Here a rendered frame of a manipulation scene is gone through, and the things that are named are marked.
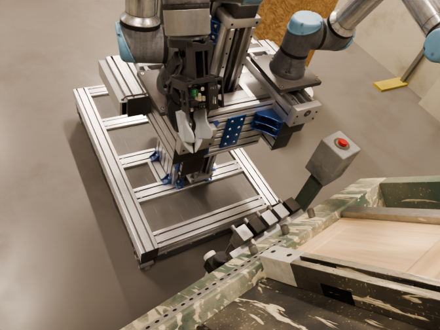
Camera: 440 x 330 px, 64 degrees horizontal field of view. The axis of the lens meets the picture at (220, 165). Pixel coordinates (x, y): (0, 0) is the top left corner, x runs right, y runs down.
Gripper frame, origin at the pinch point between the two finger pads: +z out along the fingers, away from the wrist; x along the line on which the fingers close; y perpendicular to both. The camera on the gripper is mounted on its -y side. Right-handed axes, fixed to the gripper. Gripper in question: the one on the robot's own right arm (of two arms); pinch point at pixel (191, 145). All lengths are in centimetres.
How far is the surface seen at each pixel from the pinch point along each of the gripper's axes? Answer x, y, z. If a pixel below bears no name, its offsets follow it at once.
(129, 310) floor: -6, -73, 110
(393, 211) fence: 62, 7, 34
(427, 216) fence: 61, 17, 30
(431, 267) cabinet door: 42, 29, 29
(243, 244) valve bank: 28, -24, 52
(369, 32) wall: 329, -218, 14
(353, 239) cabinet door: 47, 5, 39
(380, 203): 80, -10, 46
